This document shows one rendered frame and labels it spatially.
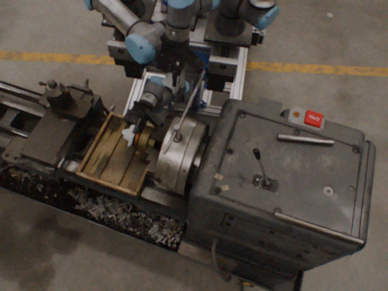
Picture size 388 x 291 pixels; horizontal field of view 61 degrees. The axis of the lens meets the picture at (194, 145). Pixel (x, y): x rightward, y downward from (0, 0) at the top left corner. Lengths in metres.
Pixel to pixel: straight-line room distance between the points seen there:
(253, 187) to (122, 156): 0.71
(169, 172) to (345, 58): 2.55
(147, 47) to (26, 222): 1.72
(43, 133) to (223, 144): 0.86
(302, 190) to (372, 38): 2.76
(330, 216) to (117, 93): 2.15
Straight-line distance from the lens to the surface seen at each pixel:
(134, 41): 1.25
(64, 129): 1.63
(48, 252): 2.50
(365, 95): 3.27
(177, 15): 1.05
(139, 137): 1.37
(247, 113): 1.27
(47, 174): 1.61
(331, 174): 1.24
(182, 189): 1.27
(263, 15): 1.47
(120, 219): 1.77
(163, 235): 1.78
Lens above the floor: 2.30
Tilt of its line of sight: 62 degrees down
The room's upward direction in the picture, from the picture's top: 4 degrees clockwise
